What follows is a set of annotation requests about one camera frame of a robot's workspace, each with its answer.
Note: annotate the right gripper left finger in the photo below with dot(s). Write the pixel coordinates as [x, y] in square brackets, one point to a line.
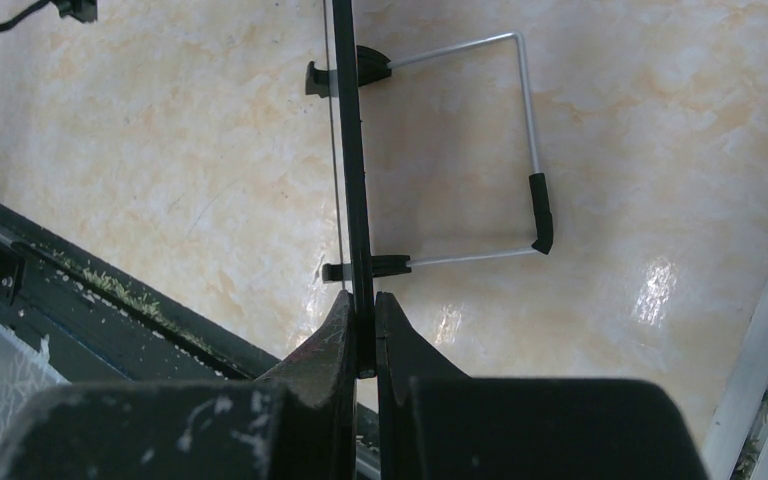
[315, 437]

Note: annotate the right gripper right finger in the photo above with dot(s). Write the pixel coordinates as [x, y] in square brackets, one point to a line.
[404, 359]

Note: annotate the small black-framed whiteboard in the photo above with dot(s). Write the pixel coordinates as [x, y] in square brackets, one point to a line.
[346, 85]

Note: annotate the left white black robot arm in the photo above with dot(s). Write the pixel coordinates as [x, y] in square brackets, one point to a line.
[83, 11]

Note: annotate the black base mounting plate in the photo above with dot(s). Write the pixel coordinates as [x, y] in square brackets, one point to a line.
[149, 389]

